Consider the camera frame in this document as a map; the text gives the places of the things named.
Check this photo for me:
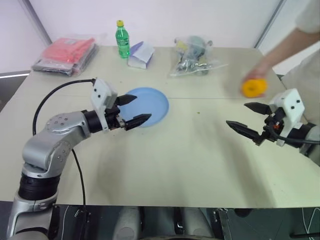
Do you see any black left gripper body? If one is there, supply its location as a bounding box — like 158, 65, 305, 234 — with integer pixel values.
104, 103, 127, 131

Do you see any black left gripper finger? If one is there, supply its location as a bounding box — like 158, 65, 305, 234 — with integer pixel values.
115, 94, 139, 107
123, 113, 153, 131

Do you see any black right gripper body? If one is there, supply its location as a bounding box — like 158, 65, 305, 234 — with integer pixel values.
259, 106, 286, 144

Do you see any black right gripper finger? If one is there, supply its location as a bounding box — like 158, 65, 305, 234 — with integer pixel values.
225, 120, 265, 146
243, 101, 272, 116

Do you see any orange round fruit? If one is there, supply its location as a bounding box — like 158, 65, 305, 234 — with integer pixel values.
240, 77, 268, 98

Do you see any light blue plastic plate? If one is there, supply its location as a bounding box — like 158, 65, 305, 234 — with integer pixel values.
117, 86, 170, 128

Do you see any person's bare hand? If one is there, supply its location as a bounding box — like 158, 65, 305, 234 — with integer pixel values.
242, 58, 273, 85

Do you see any white and purple carton box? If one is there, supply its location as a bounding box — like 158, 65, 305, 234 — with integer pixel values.
127, 41, 156, 69

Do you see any green plastic bottle yellow cap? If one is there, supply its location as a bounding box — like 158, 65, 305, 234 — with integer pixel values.
115, 19, 131, 60

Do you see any clear bag of red cloths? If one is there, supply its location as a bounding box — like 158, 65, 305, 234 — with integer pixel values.
31, 36, 100, 77

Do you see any clear bag of mixed items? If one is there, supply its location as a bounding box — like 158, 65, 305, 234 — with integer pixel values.
167, 35, 229, 78

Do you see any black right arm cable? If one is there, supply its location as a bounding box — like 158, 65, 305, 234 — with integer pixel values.
264, 121, 320, 145

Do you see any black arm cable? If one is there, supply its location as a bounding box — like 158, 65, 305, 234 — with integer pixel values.
264, 121, 320, 145
32, 78, 97, 137

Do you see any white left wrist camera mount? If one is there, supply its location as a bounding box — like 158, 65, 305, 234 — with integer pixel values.
90, 77, 119, 131

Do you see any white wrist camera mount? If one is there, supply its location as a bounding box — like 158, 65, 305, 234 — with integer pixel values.
268, 88, 306, 147
90, 77, 119, 131

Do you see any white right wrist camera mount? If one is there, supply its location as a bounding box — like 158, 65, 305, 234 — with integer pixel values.
268, 88, 306, 147

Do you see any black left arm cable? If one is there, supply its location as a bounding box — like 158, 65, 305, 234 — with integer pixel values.
32, 78, 97, 137

